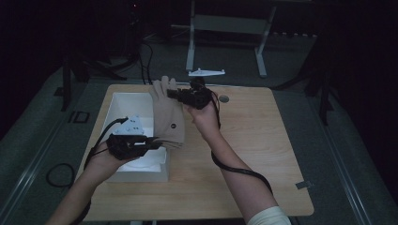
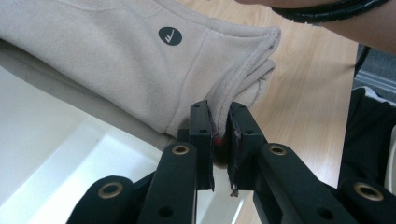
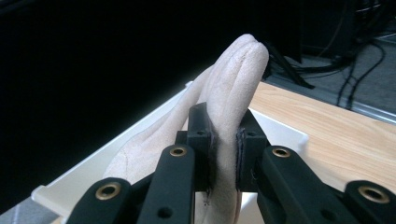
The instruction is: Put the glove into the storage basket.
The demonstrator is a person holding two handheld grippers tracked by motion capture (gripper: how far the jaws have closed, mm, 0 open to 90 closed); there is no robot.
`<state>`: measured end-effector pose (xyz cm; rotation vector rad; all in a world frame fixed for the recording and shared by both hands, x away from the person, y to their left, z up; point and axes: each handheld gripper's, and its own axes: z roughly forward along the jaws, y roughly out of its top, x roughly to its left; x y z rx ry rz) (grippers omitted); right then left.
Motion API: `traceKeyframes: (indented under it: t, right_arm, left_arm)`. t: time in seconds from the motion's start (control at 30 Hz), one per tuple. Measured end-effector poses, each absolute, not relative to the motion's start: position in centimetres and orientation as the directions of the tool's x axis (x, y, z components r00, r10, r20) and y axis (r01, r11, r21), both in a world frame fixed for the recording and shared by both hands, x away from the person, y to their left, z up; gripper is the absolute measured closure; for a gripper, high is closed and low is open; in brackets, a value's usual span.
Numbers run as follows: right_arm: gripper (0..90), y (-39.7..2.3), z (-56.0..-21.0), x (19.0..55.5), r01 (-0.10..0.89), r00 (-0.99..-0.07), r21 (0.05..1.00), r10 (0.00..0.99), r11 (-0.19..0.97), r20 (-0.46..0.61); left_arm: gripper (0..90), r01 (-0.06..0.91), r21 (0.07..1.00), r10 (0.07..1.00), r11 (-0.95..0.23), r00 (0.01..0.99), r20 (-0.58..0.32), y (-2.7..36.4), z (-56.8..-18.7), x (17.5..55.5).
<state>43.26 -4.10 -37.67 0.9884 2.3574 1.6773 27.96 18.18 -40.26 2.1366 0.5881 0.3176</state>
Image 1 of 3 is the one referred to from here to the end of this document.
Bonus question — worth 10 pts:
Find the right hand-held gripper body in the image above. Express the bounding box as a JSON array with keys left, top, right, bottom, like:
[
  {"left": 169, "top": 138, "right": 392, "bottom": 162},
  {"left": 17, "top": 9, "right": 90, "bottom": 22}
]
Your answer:
[{"left": 176, "top": 68, "right": 226, "bottom": 111}]

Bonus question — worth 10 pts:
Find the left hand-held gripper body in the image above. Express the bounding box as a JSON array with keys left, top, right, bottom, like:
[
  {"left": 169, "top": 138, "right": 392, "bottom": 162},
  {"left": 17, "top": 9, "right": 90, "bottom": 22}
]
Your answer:
[{"left": 106, "top": 115, "right": 151, "bottom": 161}]

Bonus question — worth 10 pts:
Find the beige glove with dark button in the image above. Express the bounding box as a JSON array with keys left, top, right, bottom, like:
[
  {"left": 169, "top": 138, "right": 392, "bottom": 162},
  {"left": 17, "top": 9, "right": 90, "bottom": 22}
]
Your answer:
[{"left": 151, "top": 75, "right": 186, "bottom": 150}]

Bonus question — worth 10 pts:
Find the white storage box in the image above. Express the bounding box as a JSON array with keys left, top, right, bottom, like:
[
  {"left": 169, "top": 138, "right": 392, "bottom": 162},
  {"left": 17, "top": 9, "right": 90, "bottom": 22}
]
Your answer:
[{"left": 101, "top": 92, "right": 172, "bottom": 184}]

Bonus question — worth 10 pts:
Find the person's right hand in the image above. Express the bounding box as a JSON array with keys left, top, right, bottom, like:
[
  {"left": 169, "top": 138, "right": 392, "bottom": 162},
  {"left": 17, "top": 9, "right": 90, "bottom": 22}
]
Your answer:
[{"left": 183, "top": 98, "right": 221, "bottom": 134}]

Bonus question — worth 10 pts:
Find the person's left hand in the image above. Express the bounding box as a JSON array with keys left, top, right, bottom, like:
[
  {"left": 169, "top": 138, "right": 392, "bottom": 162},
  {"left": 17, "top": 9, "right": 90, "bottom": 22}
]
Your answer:
[{"left": 88, "top": 151, "right": 139, "bottom": 179}]

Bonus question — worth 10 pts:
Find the black tripod stand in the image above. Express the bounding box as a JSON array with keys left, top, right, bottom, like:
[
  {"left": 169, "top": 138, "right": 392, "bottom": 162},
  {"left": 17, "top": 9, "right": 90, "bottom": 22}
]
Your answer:
[
  {"left": 60, "top": 51, "right": 140, "bottom": 113},
  {"left": 271, "top": 37, "right": 341, "bottom": 127}
]

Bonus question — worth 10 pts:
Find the white sleeve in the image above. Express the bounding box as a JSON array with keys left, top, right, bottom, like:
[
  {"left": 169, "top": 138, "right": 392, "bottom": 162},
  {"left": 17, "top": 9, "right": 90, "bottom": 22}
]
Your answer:
[{"left": 246, "top": 205, "right": 293, "bottom": 225}]

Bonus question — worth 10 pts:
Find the grey tape piece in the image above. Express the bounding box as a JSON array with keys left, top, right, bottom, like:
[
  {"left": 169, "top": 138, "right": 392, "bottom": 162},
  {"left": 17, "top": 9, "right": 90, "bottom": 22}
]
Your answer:
[{"left": 295, "top": 180, "right": 314, "bottom": 190}]

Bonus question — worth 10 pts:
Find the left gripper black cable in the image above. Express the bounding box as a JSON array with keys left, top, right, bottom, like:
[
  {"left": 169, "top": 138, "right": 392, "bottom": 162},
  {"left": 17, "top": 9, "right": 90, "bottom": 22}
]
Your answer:
[{"left": 70, "top": 116, "right": 130, "bottom": 225}]

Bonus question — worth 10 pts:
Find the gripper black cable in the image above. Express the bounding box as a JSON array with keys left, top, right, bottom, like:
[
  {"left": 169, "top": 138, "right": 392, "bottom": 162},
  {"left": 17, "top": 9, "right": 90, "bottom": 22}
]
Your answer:
[
  {"left": 70, "top": 116, "right": 130, "bottom": 225},
  {"left": 210, "top": 89, "right": 274, "bottom": 195}
]

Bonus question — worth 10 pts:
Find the black hanging cable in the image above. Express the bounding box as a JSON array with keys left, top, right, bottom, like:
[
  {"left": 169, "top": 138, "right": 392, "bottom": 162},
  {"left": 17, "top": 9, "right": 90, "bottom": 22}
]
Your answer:
[{"left": 137, "top": 40, "right": 155, "bottom": 85}]

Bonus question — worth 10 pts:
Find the white metal stand frame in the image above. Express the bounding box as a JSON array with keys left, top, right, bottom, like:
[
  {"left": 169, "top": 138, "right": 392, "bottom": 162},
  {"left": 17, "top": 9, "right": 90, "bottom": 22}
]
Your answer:
[{"left": 170, "top": 0, "right": 278, "bottom": 79}]

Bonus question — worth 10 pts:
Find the black looped floor cable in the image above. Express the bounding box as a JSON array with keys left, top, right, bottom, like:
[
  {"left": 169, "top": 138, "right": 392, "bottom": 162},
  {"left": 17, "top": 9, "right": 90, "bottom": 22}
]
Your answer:
[{"left": 45, "top": 162, "right": 76, "bottom": 189}]

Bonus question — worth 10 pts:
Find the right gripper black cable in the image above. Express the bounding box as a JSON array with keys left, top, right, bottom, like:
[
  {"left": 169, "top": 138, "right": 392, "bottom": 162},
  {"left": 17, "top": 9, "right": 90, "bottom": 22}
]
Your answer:
[{"left": 210, "top": 89, "right": 274, "bottom": 195}]

